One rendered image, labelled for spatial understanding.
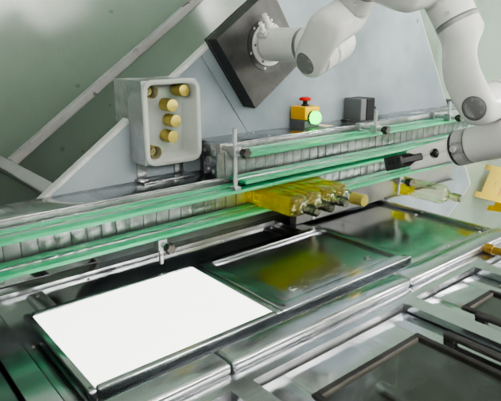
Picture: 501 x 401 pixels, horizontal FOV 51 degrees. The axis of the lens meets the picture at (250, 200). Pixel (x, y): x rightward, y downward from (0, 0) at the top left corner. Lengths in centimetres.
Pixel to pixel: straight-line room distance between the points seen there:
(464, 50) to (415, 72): 129
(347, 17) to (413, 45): 105
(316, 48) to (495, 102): 46
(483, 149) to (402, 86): 120
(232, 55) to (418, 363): 96
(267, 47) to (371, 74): 66
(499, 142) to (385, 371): 49
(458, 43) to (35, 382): 99
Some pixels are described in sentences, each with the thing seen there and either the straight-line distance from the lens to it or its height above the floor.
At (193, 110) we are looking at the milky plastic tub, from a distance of 148.
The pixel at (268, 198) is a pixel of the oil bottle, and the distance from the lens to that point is 149.
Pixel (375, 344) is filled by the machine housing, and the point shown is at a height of 148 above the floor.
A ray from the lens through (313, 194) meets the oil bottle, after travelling 147.
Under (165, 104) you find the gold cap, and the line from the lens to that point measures 145.
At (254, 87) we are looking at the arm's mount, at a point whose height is 81.
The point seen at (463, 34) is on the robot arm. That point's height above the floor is 151.
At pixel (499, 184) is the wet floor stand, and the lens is 473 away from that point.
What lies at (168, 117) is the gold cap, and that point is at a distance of 147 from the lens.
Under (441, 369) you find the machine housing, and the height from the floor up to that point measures 161.
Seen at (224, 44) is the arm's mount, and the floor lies 81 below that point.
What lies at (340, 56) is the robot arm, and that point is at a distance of 141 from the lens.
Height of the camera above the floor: 205
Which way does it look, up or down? 48 degrees down
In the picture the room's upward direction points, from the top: 109 degrees clockwise
